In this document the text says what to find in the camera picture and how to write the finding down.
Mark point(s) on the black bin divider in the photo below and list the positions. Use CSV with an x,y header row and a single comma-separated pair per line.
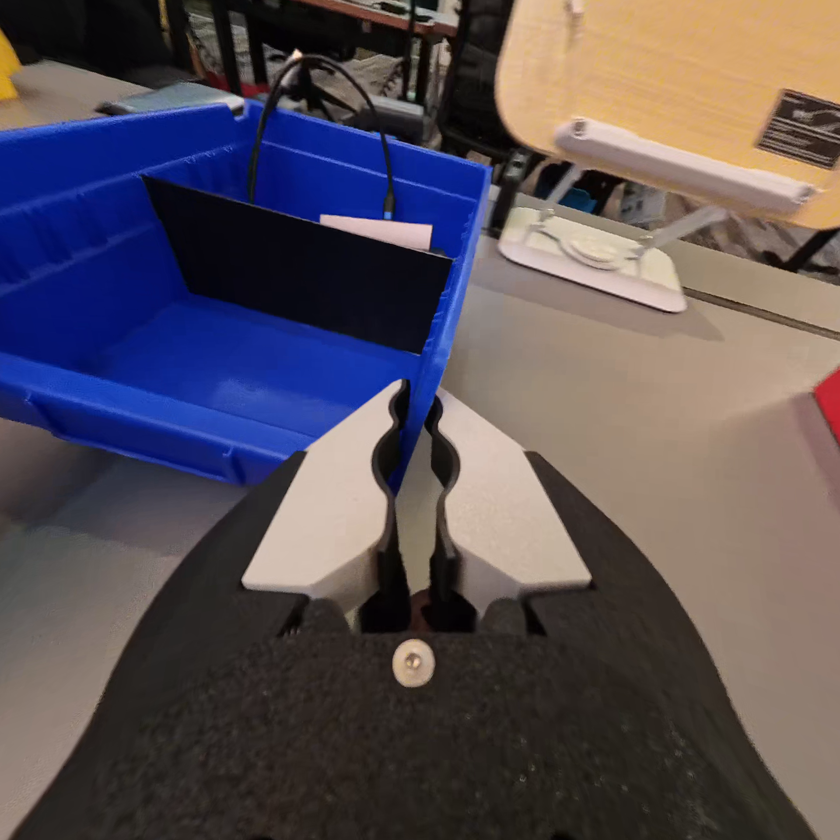
x,y
295,275

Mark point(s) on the wooden book stand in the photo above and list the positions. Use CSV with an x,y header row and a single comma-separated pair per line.
x,y
656,65

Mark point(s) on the dark grey pouch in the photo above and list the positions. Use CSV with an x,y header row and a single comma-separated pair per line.
x,y
164,98

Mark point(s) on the white paper card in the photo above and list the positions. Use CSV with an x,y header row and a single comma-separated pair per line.
x,y
380,231

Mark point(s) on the red plastic bin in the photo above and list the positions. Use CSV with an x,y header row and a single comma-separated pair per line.
x,y
832,407

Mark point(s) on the yellow plastic object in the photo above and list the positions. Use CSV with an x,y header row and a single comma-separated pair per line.
x,y
6,72

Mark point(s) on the black office chair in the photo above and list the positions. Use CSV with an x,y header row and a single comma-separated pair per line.
x,y
479,65

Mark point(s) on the grey desk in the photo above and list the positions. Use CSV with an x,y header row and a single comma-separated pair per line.
x,y
623,426

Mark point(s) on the blue plastic bin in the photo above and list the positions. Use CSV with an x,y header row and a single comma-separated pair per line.
x,y
229,367

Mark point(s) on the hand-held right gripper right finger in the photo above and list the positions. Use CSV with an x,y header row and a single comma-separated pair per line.
x,y
512,525

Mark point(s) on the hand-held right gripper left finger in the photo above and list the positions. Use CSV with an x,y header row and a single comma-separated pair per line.
x,y
315,525

